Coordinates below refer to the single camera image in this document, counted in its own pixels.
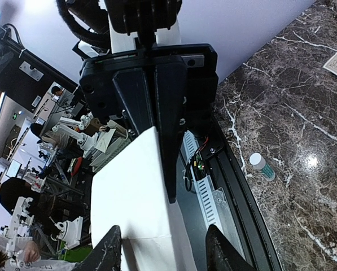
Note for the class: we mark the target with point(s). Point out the black front frame rail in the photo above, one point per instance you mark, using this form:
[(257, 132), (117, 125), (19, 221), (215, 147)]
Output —
[(250, 237)]

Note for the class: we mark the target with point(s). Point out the white letter paper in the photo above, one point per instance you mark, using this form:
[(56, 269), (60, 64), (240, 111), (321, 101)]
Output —
[(130, 192)]

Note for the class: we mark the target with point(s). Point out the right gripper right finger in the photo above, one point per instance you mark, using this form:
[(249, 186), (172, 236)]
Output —
[(220, 253)]

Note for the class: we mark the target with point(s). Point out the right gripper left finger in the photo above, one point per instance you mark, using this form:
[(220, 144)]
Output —
[(106, 256)]

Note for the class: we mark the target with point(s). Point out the white slotted cable duct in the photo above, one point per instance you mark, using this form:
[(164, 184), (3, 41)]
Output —
[(213, 203)]

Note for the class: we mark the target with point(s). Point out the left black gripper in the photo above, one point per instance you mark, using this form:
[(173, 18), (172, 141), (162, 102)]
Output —
[(155, 87)]

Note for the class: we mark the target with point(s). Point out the small white-capped glue bottle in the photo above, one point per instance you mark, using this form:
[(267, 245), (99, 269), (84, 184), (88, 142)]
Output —
[(260, 164)]

